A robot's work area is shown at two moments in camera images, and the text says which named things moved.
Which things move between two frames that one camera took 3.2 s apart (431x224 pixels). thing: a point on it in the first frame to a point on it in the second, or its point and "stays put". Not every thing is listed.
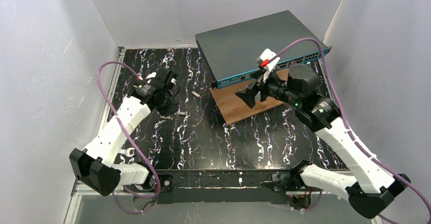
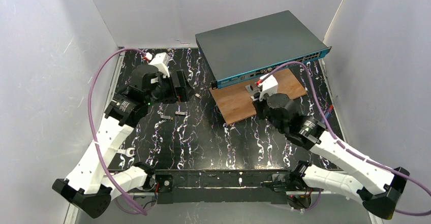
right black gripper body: x=262 y=87 to x=259 y=104
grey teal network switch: x=231 y=52 stays put
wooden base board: x=234 y=108 stays put
